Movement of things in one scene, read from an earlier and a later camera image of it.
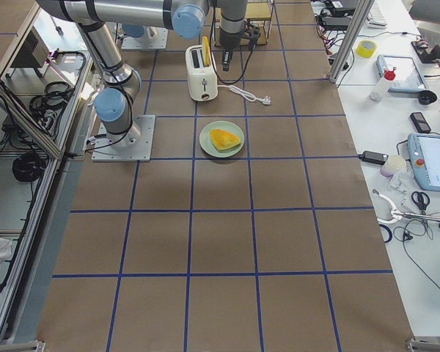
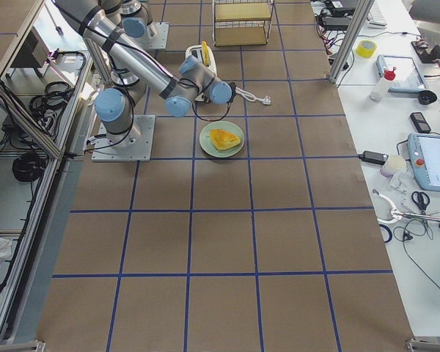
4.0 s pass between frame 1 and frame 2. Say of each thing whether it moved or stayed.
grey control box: stayed
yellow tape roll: stayed
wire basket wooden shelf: stayed
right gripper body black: moved
